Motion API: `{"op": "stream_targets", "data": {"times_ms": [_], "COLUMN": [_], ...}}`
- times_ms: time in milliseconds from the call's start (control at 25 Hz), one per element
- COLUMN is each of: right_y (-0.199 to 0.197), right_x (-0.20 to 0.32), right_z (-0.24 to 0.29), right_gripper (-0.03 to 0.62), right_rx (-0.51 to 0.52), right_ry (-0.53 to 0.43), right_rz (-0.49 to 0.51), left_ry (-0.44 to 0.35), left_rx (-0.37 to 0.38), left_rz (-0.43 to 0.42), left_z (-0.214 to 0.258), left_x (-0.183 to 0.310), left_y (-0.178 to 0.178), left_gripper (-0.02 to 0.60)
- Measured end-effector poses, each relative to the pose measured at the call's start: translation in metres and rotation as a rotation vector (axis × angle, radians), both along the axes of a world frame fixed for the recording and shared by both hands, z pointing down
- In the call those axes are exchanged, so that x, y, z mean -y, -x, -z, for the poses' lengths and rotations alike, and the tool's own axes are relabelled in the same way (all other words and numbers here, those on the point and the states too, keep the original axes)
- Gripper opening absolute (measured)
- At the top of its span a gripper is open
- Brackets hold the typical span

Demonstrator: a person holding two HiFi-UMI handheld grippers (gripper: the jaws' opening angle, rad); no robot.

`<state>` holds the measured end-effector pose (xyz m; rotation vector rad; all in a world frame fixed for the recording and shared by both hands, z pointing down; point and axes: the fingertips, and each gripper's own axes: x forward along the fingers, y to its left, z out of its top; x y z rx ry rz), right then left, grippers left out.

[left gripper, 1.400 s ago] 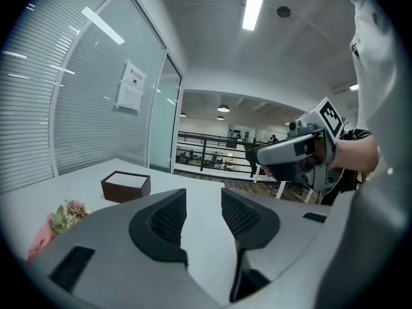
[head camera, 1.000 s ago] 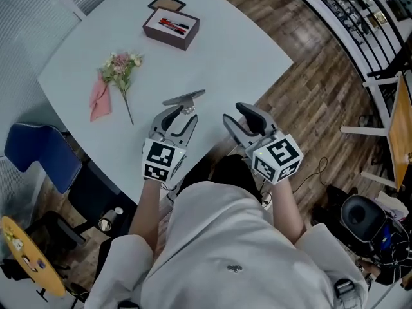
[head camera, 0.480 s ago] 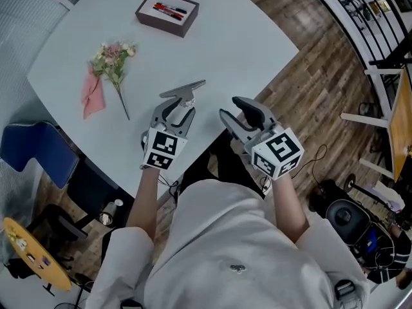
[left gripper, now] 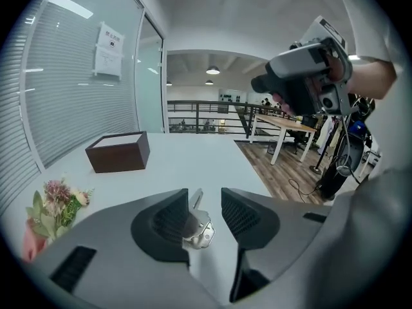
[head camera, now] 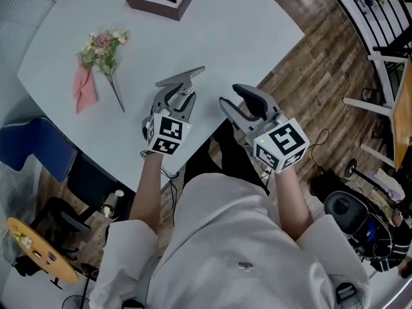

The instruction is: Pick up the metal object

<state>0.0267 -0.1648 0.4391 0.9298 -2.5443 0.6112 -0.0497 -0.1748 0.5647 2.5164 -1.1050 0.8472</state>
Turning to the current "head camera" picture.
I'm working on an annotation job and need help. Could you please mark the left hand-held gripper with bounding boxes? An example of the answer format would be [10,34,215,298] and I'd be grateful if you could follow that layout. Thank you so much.
[140,83,198,156]

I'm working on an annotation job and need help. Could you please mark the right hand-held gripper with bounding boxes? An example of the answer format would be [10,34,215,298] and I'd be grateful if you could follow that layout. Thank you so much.
[218,83,310,175]

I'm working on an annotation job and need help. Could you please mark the person's right forearm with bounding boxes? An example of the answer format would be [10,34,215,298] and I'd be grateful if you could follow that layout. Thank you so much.
[272,165,315,241]

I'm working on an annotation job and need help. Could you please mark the person's left forearm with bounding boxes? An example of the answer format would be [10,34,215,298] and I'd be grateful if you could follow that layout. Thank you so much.
[129,152,164,235]

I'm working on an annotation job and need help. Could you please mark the person's black trousers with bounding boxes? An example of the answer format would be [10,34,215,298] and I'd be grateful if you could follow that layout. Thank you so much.
[182,120,271,196]

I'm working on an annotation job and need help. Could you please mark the artificial flower bouquet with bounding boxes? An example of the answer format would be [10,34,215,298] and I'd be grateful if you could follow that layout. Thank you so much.
[76,27,131,113]

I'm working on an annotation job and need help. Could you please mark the pink cloth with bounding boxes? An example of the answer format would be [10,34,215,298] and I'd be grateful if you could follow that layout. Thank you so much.
[71,59,99,116]

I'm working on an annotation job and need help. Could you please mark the brown open box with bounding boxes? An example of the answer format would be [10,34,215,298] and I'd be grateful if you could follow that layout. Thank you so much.
[124,0,197,22]

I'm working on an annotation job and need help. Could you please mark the black office chair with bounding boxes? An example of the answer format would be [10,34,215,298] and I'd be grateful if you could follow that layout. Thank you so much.
[29,151,136,262]

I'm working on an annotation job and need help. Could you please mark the silver thermos flask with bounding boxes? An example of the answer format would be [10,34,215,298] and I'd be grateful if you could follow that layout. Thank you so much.
[100,189,126,219]

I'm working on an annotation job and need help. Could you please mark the person's white shirt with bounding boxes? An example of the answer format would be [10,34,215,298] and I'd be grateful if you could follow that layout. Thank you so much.
[88,171,373,309]

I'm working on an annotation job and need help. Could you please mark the black padded chair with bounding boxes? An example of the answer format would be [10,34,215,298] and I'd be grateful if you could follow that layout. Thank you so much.
[323,190,389,262]

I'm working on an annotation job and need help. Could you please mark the blue chair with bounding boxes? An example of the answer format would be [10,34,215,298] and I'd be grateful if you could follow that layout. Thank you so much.
[0,117,79,183]

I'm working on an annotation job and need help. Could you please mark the black metal railing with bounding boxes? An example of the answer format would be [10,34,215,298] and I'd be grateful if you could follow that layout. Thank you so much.
[321,0,412,57]

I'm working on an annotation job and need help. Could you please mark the round wooden side table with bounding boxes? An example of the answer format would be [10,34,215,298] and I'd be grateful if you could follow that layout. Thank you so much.
[6,216,80,285]

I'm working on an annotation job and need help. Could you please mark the black floor fan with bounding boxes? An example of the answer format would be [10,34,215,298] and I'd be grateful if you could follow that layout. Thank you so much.
[61,294,90,309]

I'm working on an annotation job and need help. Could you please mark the black cable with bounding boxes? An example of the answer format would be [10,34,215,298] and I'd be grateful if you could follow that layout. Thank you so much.
[160,167,181,228]

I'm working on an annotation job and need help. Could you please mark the wooden table with white frame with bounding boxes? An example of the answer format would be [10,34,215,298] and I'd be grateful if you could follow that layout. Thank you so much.
[342,46,412,173]

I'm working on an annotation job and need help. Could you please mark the black strap buckle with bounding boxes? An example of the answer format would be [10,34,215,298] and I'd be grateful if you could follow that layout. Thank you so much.
[335,282,357,303]

